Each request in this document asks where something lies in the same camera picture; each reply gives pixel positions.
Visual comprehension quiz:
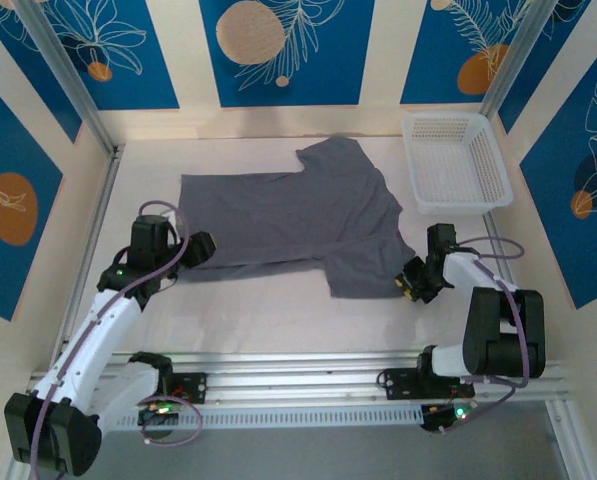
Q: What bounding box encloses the grey t-shirt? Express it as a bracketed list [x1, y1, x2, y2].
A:
[177, 135, 418, 300]

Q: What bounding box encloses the white plastic mesh basket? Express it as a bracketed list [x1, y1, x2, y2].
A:
[401, 112, 515, 217]

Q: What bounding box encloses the black controller board green LED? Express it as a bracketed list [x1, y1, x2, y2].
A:
[420, 402, 474, 434]
[137, 399, 184, 426]

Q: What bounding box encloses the aluminium left side rail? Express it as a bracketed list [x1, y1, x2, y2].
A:
[52, 144, 125, 359]

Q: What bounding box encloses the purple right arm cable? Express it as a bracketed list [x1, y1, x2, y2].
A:
[435, 235, 534, 436]

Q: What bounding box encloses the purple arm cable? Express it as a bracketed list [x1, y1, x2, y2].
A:
[30, 199, 204, 480]
[435, 235, 534, 436]

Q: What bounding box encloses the aluminium right side rail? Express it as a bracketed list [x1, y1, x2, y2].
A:
[482, 213, 519, 291]

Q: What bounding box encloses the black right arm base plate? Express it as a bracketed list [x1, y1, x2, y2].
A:
[377, 367, 475, 401]

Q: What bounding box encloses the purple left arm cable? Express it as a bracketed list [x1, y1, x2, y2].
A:
[30, 199, 204, 480]

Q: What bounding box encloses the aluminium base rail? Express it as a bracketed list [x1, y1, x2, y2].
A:
[20, 351, 567, 414]

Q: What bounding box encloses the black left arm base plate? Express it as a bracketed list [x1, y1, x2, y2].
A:
[127, 370, 209, 406]

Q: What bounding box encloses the white slotted cable duct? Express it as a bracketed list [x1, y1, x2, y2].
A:
[41, 403, 425, 432]

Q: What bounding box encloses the aluminium left corner post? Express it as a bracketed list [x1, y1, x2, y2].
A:
[15, 0, 122, 156]

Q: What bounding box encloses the aluminium corner post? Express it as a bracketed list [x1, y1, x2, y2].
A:
[479, 0, 549, 120]
[15, 0, 122, 156]

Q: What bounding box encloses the aluminium lower frame rail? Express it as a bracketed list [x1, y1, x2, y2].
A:
[545, 399, 579, 480]

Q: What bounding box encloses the aluminium right corner post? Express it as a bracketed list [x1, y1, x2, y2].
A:
[479, 0, 549, 120]

